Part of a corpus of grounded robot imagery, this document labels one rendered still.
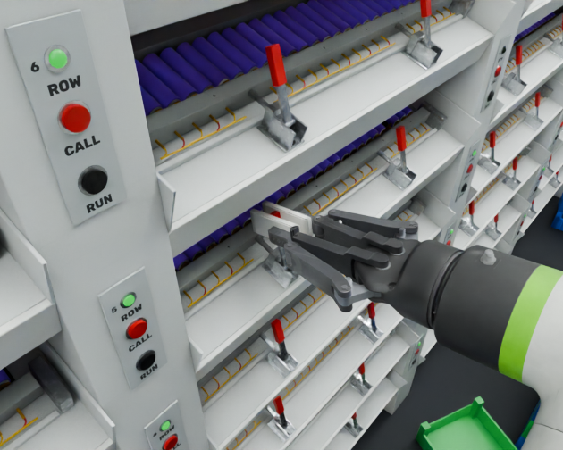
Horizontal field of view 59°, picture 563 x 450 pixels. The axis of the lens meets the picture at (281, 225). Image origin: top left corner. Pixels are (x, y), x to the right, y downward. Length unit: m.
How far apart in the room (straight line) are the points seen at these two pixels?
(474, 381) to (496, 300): 1.28
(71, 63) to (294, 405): 0.74
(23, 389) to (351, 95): 0.43
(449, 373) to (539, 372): 1.27
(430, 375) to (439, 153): 0.93
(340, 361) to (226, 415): 0.34
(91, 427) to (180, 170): 0.25
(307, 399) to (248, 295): 0.40
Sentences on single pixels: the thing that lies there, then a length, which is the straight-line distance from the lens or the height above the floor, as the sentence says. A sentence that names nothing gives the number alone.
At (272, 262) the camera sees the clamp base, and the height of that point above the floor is 0.91.
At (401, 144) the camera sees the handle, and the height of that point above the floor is 0.96.
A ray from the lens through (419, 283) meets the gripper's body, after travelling 0.43.
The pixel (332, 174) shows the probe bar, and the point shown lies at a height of 0.94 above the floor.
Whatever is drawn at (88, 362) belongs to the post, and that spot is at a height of 1.00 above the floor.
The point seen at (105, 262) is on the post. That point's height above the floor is 1.08.
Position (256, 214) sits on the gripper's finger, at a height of 0.98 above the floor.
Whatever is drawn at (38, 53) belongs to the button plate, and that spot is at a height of 1.23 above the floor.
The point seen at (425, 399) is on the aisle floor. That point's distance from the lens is 1.60.
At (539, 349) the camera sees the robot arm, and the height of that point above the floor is 1.04.
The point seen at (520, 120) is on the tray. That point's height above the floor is 0.72.
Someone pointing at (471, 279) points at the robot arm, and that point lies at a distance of 0.41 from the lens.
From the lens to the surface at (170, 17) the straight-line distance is 0.35.
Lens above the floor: 1.32
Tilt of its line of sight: 40 degrees down
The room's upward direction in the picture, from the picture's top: straight up
